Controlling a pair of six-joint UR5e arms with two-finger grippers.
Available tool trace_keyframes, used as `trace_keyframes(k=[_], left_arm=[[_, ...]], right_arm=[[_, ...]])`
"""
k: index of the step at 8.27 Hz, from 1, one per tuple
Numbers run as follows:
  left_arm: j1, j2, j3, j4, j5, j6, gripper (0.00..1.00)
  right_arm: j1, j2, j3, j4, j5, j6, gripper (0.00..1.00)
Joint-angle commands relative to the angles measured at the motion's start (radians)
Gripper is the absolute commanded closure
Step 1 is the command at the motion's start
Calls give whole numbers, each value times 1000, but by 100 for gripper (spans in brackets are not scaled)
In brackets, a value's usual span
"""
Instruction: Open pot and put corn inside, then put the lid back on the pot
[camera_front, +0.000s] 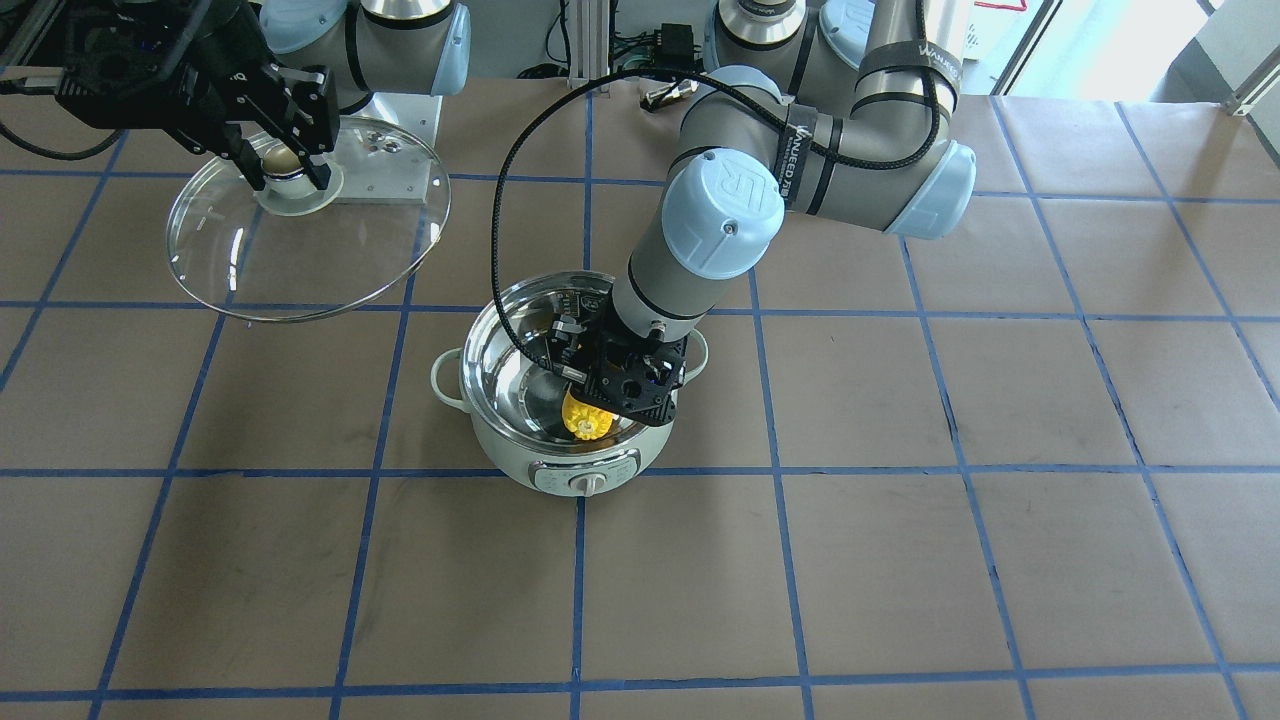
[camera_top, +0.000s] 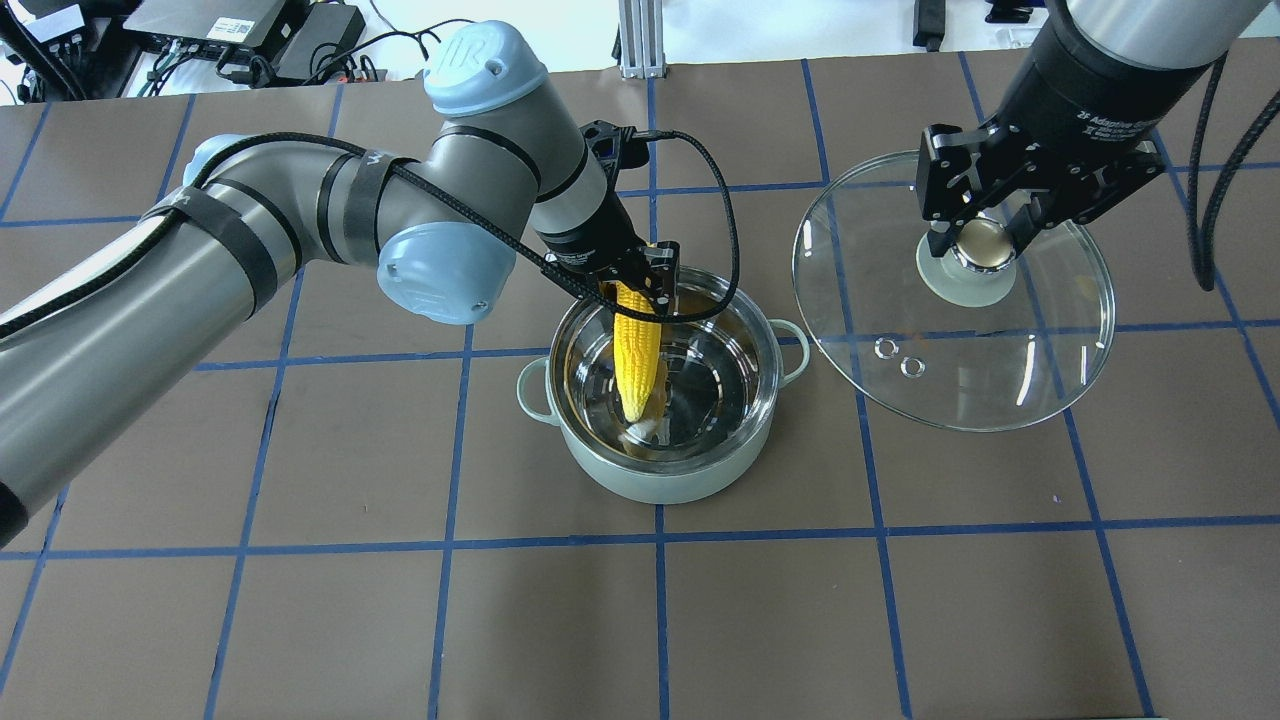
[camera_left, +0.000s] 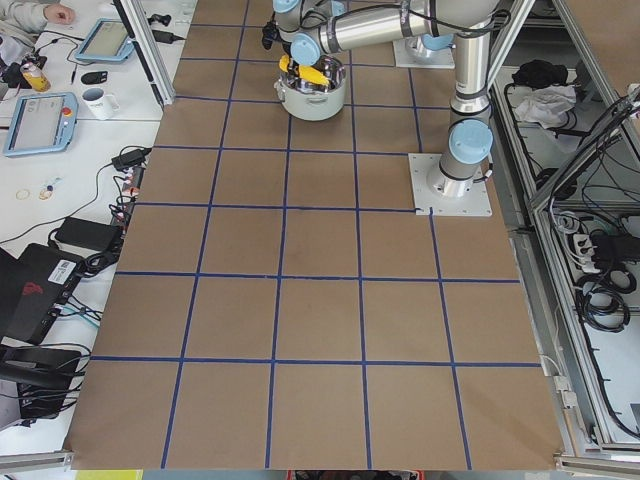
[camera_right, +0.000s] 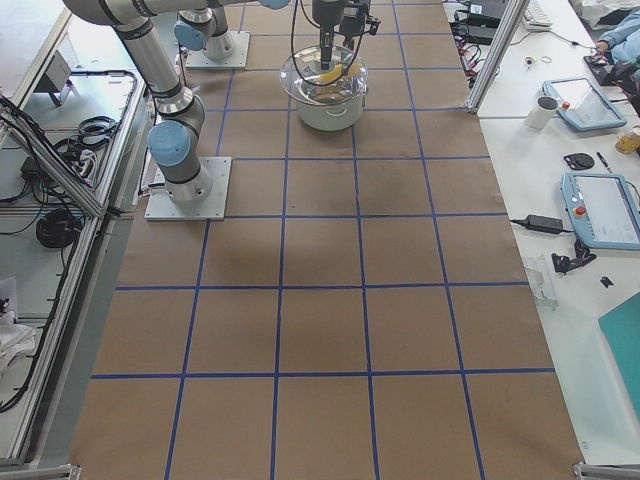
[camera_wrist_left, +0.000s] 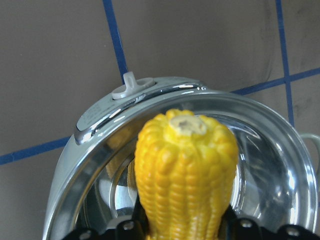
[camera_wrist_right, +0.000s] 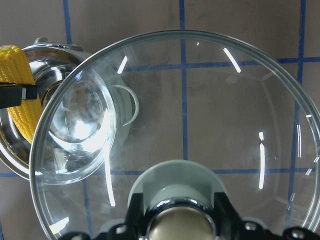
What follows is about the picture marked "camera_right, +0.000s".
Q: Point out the black power adapter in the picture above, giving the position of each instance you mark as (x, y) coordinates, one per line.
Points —
(543, 224)

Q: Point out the pale green electric pot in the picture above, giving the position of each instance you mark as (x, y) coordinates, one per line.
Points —
(331, 108)

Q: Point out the clear plastic holder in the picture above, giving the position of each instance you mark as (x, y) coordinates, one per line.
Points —
(540, 281)

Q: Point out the black pen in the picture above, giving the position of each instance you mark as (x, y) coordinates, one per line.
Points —
(604, 162)

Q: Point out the black bracket part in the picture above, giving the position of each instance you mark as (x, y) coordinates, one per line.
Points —
(582, 256)

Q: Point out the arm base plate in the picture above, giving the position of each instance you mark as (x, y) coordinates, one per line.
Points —
(204, 197)
(223, 52)

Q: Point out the yellow drink cup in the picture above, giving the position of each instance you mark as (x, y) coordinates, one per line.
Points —
(628, 142)

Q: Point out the small black clip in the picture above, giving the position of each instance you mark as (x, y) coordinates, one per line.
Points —
(606, 282)

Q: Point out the teal board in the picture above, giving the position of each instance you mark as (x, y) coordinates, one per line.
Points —
(620, 327)

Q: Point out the teach pendant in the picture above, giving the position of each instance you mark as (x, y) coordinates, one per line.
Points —
(601, 210)
(583, 105)

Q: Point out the yellow corn cob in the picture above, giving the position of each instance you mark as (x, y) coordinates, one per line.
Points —
(333, 75)

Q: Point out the white mug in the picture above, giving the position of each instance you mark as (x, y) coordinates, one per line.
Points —
(543, 110)

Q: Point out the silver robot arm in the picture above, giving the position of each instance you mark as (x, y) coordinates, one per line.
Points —
(194, 28)
(173, 142)

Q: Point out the near teach pendant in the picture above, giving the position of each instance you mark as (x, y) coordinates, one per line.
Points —
(601, 210)

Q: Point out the far teach pendant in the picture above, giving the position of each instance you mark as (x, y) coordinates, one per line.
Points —
(583, 105)

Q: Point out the glass pot lid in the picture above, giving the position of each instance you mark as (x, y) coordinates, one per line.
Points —
(303, 78)

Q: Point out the aluminium frame post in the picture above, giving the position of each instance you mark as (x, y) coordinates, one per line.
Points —
(505, 32)

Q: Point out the black round disc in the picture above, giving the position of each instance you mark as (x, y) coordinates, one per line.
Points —
(579, 161)

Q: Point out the person blue sleeve arm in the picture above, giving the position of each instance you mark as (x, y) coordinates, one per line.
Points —
(622, 43)

